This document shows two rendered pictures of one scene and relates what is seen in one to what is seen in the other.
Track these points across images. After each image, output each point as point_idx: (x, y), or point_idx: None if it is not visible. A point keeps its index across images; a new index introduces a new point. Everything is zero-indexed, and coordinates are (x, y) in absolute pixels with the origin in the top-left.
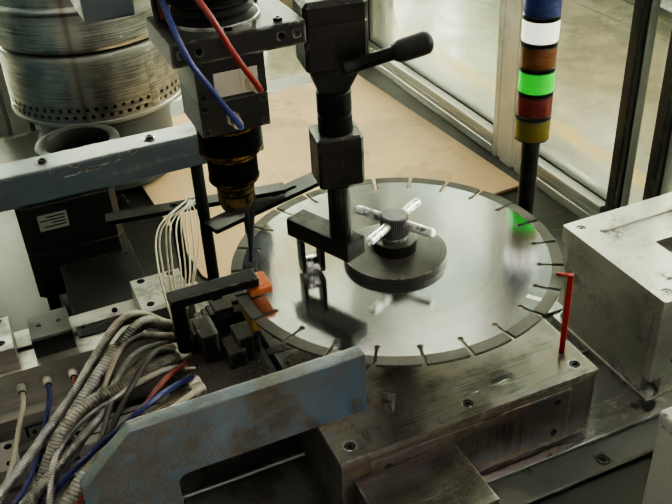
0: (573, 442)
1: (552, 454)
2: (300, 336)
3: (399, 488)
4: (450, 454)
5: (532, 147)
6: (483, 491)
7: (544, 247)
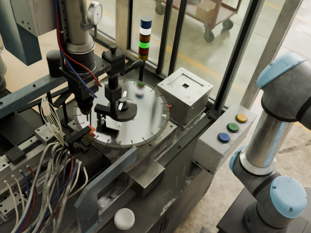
0: (171, 144)
1: (168, 149)
2: (109, 143)
3: (140, 173)
4: (148, 159)
5: (143, 61)
6: (160, 167)
7: (160, 97)
